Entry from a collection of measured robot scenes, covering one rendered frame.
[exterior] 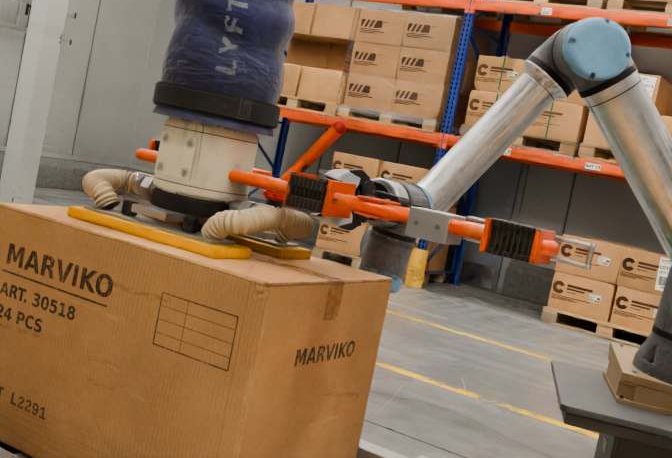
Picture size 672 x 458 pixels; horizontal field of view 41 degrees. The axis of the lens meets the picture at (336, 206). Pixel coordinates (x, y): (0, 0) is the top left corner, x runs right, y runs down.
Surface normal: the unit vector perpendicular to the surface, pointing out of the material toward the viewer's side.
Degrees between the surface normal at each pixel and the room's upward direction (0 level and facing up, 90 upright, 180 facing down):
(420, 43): 91
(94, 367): 90
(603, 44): 88
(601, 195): 90
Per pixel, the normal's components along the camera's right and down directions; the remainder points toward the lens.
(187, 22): -0.56, -0.36
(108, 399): -0.50, -0.05
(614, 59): -0.07, 0.01
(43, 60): 0.84, 0.19
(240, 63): 0.39, -0.14
